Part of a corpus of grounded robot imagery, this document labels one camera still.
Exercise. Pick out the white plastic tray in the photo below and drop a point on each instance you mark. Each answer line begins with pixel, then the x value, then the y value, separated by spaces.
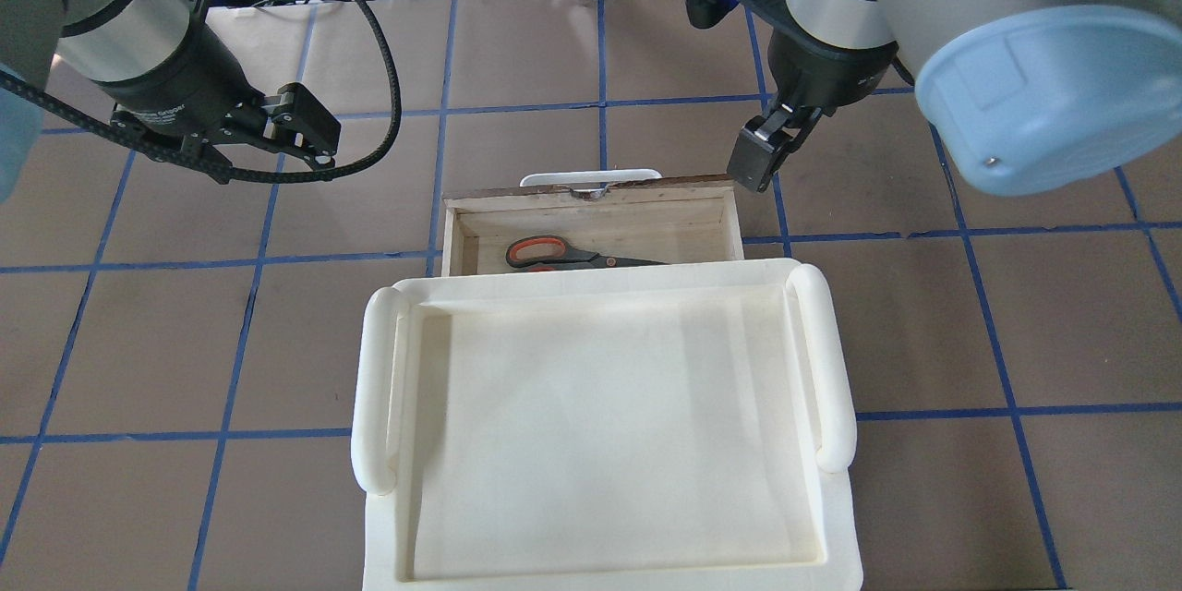
pixel 679 427

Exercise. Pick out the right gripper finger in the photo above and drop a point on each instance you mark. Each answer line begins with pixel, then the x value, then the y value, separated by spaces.
pixel 766 141

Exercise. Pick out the grey orange scissors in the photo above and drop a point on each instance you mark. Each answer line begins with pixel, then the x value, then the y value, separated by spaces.
pixel 553 253

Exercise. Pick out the wooden drawer white handle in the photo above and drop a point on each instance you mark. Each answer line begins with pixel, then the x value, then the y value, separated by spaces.
pixel 636 213

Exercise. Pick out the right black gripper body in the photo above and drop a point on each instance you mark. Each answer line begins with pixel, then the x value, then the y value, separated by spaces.
pixel 825 74

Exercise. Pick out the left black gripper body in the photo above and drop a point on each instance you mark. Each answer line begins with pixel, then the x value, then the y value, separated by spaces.
pixel 174 78

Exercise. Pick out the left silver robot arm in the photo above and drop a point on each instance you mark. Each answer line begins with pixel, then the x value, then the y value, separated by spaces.
pixel 151 74

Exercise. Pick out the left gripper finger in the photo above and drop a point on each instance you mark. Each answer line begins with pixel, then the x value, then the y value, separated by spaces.
pixel 294 109
pixel 297 146

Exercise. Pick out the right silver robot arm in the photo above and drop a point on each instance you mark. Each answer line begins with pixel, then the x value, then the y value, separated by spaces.
pixel 1028 95

